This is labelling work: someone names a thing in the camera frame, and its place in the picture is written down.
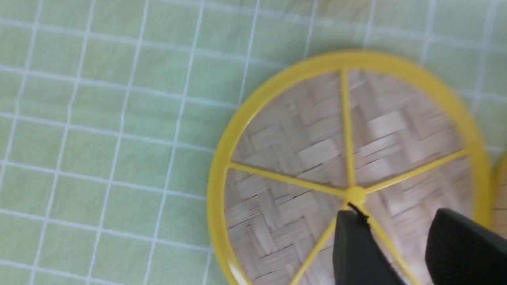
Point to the yellow woven bamboo steamer lid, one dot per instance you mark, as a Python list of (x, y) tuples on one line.
[(359, 128)]

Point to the bamboo steamer base yellow rim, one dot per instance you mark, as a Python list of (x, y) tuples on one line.
[(499, 197)]

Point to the green checkered tablecloth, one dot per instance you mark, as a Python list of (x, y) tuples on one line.
[(111, 111)]

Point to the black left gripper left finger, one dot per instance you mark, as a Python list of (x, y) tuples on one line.
[(357, 258)]

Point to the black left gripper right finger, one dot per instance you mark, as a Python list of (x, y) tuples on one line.
[(460, 251)]

